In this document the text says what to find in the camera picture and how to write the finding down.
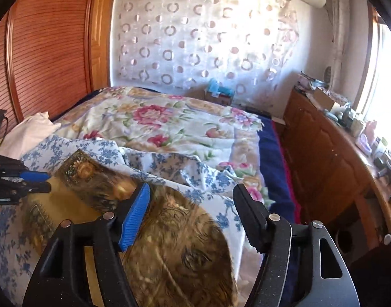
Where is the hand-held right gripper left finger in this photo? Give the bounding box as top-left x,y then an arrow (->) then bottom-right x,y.
21,182 -> 151,307

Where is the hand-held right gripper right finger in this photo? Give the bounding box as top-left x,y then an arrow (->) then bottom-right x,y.
233,183 -> 359,307

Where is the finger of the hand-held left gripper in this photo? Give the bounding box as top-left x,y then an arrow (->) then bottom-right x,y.
0,158 -> 51,182
0,181 -> 52,204

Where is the mustard patterned garment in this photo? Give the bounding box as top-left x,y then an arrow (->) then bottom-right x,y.
21,149 -> 239,307

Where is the pale beige cloth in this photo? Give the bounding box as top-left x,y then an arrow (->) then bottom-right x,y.
0,112 -> 61,160

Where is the navy blue blanket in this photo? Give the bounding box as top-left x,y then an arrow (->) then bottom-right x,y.
258,117 -> 303,226

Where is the blue floral white garment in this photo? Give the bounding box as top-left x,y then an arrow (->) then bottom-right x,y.
0,133 -> 263,304

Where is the floral bedspread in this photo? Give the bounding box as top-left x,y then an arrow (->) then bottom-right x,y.
53,86 -> 276,208

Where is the long wooden cabinet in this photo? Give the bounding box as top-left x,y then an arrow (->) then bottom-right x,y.
282,88 -> 391,256

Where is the wooden slatted wardrobe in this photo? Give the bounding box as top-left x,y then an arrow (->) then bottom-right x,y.
0,0 -> 119,128

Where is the cardboard box with blue contents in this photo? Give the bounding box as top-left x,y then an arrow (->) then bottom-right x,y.
204,78 -> 236,106

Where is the open cardboard box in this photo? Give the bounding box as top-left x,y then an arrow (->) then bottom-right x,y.
306,86 -> 337,109

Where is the clutter of small bottles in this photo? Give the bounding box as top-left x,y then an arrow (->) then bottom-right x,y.
323,102 -> 391,199

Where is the pile of papers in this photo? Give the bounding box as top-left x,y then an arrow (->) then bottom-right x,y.
294,72 -> 327,92

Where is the white circle-patterned curtain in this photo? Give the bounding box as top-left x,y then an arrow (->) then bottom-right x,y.
114,0 -> 300,109

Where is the window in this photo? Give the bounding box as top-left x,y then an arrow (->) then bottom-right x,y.
355,6 -> 391,141

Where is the beige side curtain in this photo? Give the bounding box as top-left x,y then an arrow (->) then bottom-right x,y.
330,0 -> 351,87

